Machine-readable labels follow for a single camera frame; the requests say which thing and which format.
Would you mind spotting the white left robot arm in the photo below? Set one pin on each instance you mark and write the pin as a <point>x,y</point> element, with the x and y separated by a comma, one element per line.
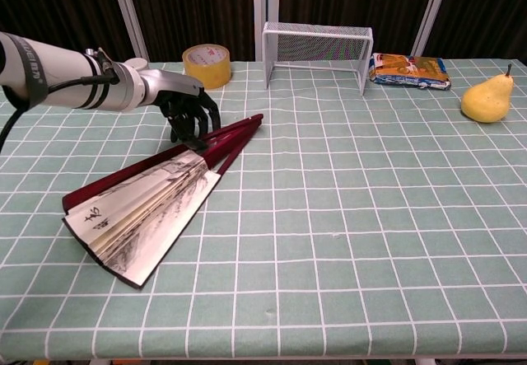
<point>62,68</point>

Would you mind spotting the small white jar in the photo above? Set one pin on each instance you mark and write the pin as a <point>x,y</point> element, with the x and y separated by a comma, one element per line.
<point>136,62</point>

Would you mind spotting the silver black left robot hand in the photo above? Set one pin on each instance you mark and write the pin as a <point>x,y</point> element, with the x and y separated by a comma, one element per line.
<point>164,85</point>

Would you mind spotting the painted paper folding fan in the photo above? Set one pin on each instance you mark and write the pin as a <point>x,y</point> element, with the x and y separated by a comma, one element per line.
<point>136,225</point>

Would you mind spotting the yellow packing tape roll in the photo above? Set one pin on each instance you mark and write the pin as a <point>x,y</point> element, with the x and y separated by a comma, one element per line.
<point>210,68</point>

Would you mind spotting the blue orange snack packet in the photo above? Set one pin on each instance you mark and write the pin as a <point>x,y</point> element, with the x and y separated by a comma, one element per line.
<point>407,70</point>

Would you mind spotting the dark curtain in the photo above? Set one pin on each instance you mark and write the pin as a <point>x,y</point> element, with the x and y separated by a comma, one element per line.
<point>62,2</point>

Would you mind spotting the green checked tablecloth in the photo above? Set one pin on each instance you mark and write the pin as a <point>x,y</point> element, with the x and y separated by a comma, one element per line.
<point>329,216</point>

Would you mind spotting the white table frame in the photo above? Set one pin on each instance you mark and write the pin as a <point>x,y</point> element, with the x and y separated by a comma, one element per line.
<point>424,362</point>

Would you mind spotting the yellow pear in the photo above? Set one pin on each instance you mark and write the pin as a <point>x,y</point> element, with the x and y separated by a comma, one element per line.
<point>488,101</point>

